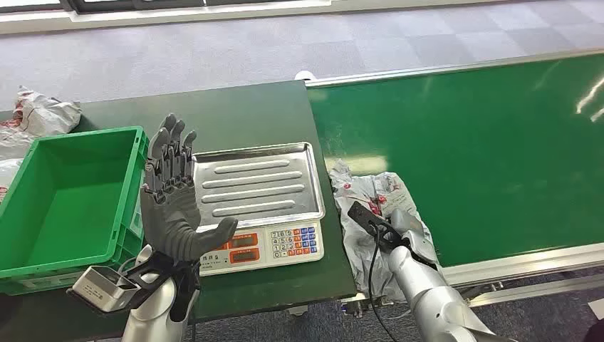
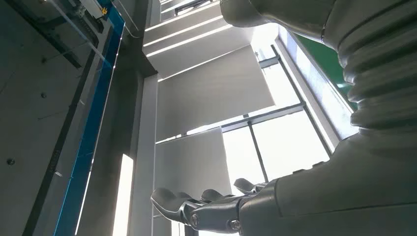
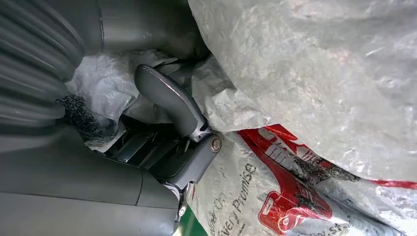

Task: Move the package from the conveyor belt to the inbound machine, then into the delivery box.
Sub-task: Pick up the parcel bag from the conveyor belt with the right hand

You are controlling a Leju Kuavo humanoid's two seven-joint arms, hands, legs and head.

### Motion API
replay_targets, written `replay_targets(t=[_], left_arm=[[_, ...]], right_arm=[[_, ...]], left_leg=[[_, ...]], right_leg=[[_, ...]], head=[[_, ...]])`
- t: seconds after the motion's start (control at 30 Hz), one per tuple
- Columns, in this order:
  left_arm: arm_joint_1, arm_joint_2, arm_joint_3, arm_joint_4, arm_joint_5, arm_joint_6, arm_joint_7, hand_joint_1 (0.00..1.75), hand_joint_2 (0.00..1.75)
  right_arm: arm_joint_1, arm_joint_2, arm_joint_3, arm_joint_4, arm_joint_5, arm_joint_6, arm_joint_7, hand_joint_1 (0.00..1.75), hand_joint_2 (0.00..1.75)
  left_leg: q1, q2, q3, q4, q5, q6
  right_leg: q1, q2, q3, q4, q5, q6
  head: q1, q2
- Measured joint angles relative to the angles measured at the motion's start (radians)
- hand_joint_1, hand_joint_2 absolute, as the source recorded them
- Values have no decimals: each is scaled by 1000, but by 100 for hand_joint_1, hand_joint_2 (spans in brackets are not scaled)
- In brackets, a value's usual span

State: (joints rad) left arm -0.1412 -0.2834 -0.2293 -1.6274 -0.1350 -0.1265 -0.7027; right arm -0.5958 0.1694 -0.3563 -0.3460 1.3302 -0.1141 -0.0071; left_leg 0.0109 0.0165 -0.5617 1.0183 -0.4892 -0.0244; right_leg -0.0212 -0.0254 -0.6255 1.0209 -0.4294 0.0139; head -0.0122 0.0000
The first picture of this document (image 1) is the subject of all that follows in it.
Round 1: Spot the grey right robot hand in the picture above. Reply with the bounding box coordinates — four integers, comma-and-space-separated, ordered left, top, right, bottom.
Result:
389, 208, 443, 271

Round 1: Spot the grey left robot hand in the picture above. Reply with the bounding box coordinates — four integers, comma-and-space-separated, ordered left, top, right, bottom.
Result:
140, 113, 239, 262

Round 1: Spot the white plastic package red dot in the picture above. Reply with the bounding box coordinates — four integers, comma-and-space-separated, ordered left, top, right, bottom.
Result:
328, 159, 443, 304

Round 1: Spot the green conveyor belt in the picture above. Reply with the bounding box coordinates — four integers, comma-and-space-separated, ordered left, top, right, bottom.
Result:
307, 53, 604, 268

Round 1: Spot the crumpled white plastic package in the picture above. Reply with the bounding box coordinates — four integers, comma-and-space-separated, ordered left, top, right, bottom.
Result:
0, 118, 38, 162
13, 85, 83, 138
0, 157, 24, 204

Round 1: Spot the white scale with steel tray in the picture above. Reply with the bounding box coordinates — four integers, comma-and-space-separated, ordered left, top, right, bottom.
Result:
192, 141, 326, 278

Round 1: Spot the green plastic crate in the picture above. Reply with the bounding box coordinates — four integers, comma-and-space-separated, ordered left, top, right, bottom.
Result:
0, 125, 150, 296

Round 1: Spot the dark green table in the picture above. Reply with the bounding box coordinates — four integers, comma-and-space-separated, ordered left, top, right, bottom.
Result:
0, 80, 358, 342

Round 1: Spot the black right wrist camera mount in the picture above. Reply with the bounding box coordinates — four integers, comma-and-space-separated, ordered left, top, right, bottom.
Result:
347, 201, 407, 252

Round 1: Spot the black left camera bracket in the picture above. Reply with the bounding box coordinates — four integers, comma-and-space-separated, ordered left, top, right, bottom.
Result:
125, 251, 202, 323

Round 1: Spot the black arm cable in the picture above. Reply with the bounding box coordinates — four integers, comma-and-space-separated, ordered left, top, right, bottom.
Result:
367, 225, 400, 342

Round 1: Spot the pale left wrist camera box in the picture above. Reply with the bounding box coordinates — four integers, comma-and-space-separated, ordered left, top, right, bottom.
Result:
66, 265, 140, 315

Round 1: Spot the aluminium conveyor rail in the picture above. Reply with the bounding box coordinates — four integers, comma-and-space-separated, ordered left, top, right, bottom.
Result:
441, 242, 604, 309
304, 47, 604, 89

